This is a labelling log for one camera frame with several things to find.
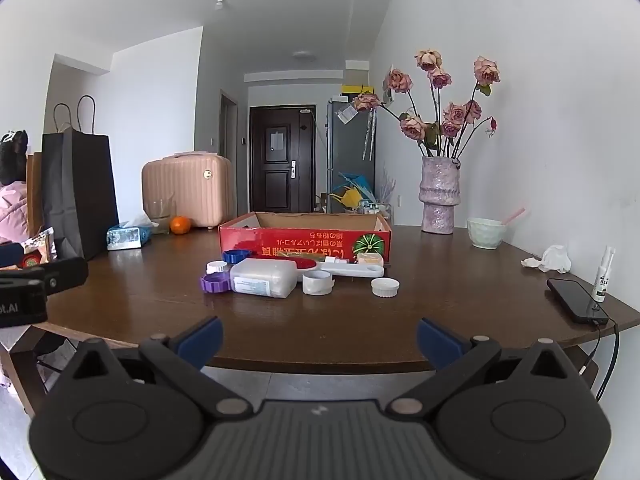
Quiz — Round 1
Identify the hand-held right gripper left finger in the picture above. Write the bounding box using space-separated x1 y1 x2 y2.
62 316 251 418

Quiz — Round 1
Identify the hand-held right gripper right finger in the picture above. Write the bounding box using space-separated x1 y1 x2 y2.
390 317 581 418

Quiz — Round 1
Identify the purple ribbed lid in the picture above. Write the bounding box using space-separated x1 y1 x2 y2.
200 274 232 294

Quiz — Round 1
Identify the white ribbed cap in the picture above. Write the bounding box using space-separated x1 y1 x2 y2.
370 277 401 298

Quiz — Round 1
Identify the clear plastic container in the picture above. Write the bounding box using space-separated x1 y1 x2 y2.
230 258 298 298

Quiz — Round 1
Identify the white scoop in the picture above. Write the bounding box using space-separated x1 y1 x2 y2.
295 260 385 281

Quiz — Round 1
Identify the red case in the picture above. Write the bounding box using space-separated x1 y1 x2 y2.
260 255 318 272

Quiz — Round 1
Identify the red cardboard box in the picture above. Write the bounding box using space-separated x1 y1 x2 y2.
218 211 392 267

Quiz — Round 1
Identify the small white cup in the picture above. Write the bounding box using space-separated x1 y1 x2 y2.
302 270 334 295

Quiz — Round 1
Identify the colourful snack packet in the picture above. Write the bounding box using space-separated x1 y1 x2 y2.
20 227 55 267

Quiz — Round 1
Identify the wooden chair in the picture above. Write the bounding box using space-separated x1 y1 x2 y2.
0 322 83 418

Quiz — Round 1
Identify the blue tissue pack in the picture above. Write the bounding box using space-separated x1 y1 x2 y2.
106 212 159 251

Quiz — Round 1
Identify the black paper bag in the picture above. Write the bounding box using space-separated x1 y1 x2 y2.
41 94 120 261

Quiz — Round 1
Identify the clear drinking glass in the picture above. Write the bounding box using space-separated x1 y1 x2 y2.
148 200 177 235

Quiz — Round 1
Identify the pale green bowl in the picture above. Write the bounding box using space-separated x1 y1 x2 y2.
467 217 507 250

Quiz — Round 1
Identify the crumpled white tissue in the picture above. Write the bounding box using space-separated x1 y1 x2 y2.
521 245 572 274

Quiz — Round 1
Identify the black smartphone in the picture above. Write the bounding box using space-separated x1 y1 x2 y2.
546 278 610 325

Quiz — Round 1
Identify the pink speckled vase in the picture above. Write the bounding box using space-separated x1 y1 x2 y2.
419 156 462 235

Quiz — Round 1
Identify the pink ribbed suitcase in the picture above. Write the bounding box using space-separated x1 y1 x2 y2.
141 155 237 229

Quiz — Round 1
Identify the purple dried grass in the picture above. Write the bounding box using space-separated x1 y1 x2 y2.
377 165 398 206

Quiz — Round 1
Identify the yellow bag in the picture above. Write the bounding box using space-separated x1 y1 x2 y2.
327 187 362 209

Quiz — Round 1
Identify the white spray bottle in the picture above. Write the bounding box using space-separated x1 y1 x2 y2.
591 246 616 303

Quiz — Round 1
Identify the blue folded item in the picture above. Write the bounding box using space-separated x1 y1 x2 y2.
339 172 373 196

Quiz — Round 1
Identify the dark brown entrance door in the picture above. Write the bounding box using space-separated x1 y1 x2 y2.
249 105 317 213

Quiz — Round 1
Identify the grey refrigerator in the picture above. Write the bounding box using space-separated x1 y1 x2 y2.
326 99 376 213

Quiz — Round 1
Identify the dried pink rose bouquet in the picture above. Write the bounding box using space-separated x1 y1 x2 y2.
352 49 501 161

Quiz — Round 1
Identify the grey interior door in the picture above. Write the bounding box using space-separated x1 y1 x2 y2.
220 89 239 161

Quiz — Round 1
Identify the clear hanging umbrella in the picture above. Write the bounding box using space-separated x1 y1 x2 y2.
362 110 376 161

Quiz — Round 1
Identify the black charging cable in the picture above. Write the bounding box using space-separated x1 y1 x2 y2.
580 317 621 411

